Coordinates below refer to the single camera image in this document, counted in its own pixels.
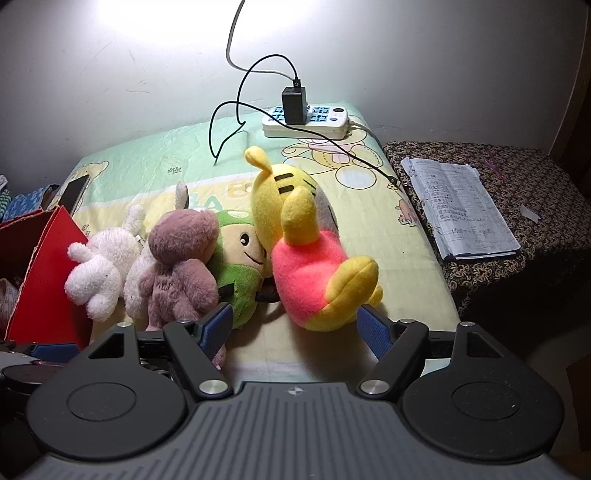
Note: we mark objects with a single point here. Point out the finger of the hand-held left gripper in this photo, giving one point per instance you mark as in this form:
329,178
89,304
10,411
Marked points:
55,352

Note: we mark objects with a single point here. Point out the red cardboard box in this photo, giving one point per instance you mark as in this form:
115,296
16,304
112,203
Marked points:
46,286

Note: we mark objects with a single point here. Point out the pink-brown bear plush toy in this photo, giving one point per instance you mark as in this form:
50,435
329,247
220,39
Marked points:
178,258

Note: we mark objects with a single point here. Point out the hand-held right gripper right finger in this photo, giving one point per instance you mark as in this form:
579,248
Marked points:
374,330

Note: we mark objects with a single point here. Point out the white rabbit plush toy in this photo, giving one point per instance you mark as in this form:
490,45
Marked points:
106,263

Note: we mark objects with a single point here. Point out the white power strip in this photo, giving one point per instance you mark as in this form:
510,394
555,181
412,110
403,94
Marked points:
323,121

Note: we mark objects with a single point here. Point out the black charger adapter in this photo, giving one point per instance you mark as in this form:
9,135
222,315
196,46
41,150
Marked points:
294,108

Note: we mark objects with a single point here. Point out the floral cloth covered stool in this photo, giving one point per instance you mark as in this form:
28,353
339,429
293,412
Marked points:
545,207

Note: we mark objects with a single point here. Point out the dark wooden frame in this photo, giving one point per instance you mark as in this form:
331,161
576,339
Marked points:
572,115

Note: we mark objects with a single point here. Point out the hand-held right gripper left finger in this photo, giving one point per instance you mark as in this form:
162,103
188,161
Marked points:
219,327

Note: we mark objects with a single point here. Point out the white paper scrap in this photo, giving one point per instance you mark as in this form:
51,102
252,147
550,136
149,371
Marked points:
531,213

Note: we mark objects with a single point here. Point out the black smartphone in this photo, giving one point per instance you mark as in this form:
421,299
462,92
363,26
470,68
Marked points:
74,191

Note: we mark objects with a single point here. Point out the blue flower patterned cloth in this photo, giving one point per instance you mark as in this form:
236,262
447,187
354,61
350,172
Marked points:
23,203

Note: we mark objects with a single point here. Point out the yellow tiger plush toy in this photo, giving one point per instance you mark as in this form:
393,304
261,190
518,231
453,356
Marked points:
295,258

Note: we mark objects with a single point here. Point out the green plush toy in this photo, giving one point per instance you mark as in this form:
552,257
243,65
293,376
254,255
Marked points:
240,277

